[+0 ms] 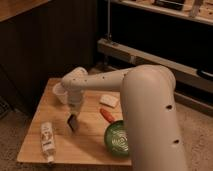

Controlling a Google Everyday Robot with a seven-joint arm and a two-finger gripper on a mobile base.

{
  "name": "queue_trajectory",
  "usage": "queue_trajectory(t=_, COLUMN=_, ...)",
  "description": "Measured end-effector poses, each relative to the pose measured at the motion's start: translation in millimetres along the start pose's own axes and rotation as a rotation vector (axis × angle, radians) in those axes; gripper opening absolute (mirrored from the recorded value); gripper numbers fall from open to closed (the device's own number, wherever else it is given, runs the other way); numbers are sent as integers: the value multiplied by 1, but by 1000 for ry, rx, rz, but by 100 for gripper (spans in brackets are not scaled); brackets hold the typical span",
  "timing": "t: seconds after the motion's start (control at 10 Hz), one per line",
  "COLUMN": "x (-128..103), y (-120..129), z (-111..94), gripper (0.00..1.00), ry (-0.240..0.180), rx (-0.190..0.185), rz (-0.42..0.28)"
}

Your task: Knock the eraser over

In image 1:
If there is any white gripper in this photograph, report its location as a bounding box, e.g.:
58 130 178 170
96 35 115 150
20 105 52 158
68 91 83 116

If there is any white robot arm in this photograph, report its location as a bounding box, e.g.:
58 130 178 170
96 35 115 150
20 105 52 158
61 65 188 171

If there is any white cup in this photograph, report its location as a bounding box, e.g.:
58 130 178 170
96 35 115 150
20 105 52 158
52 83 68 104

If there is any white sponge block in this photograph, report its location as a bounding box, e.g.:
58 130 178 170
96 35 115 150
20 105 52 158
100 94 119 108

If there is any orange carrot toy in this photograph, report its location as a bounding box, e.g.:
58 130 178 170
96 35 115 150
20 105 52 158
100 108 115 123

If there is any white tube with label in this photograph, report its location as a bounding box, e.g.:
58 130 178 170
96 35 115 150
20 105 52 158
41 122 56 163

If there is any wooden board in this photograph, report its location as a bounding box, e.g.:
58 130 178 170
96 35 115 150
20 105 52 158
17 78 131 166

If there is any green patterned plate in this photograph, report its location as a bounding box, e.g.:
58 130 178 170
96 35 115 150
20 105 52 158
104 120 129 157

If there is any metal shelf rail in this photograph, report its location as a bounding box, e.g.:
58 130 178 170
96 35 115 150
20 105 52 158
97 38 213 93

